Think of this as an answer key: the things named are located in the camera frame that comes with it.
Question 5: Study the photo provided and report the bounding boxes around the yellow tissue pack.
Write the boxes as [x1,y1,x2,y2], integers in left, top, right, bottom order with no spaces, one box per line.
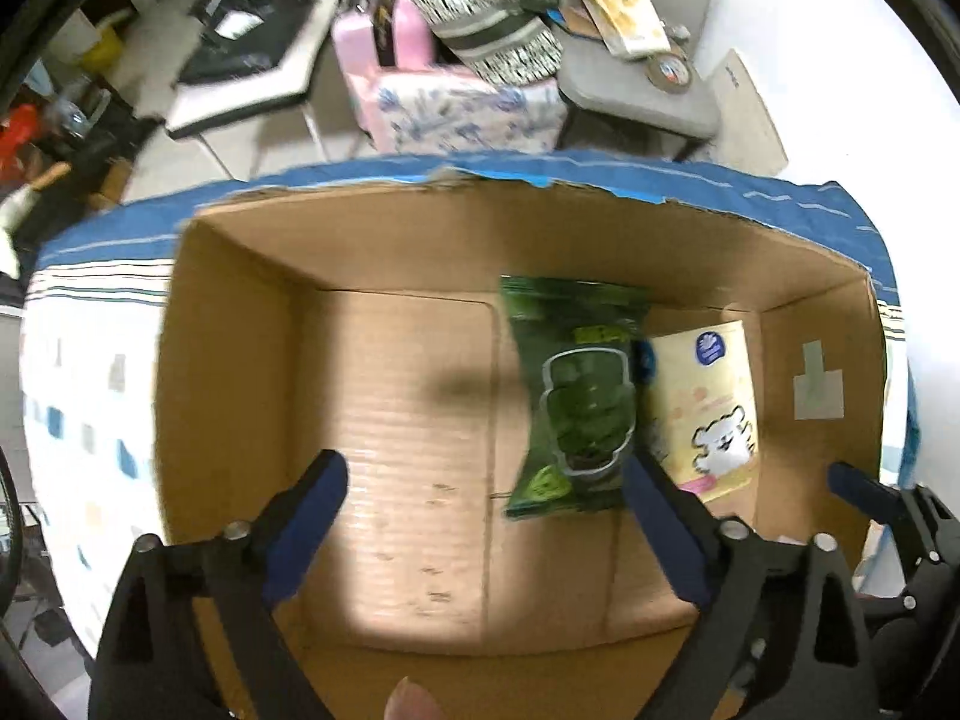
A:
[643,320,758,500]

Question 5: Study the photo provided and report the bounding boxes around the green snack packet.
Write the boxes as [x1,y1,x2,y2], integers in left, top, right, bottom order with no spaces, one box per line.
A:
[500,275,649,520]

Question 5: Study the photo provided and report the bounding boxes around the open cardboard box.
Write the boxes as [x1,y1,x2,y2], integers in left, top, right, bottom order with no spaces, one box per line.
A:
[155,187,885,718]

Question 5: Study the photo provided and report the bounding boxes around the plaid checkered tablecloth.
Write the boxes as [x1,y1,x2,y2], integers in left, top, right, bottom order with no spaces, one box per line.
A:
[20,259,172,653]

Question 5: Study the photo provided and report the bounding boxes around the white goose plush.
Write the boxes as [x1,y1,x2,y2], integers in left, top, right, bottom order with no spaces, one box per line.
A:
[0,161,71,280]

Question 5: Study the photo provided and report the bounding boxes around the white leather chair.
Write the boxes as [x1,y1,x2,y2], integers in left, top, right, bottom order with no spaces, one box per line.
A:
[164,0,342,179]

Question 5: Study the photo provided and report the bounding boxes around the grey padded chair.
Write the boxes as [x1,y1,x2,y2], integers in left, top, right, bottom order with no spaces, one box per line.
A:
[555,0,721,160]

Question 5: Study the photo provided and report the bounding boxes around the floral blue white bag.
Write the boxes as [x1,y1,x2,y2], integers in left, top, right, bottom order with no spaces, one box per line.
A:
[347,67,568,154]

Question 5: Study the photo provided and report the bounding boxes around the tape roll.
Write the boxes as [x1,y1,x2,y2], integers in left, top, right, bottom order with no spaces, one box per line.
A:
[646,52,693,96]

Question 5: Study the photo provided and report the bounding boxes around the red plastic bag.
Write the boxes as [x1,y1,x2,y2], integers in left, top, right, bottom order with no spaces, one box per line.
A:
[0,104,41,182]

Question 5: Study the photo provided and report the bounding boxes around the yellow bin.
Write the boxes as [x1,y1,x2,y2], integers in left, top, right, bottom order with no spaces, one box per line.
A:
[76,8,139,75]

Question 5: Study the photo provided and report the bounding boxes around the pink suitcase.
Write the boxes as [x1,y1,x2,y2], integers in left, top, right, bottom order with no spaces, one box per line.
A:
[332,0,438,135]

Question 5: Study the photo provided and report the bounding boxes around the black plastic bag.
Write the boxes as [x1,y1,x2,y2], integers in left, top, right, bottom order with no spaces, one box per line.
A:
[178,0,317,86]

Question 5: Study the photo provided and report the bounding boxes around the yellow snack box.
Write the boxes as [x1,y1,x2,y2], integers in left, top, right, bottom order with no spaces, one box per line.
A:
[583,0,670,60]

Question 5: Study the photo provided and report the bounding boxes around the black white patterned bag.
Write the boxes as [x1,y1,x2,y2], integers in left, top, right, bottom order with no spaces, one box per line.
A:
[410,0,563,86]

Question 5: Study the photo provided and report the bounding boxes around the white board against wall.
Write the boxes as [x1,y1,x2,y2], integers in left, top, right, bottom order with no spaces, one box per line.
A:
[693,50,789,177]

